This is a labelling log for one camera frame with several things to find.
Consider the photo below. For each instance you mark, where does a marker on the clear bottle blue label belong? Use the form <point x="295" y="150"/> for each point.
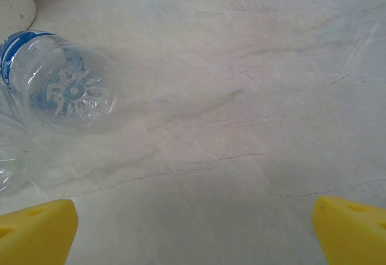
<point x="72" y="90"/>

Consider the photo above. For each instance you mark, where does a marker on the white fabric bin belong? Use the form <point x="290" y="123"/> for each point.
<point x="15" y="2"/>

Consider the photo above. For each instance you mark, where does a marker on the clear bottle green cap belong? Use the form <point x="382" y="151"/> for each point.
<point x="9" y="171"/>

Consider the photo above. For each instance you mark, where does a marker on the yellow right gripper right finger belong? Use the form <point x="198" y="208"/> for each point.
<point x="353" y="234"/>

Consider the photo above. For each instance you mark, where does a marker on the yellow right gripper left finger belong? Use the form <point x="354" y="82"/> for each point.
<point x="36" y="234"/>

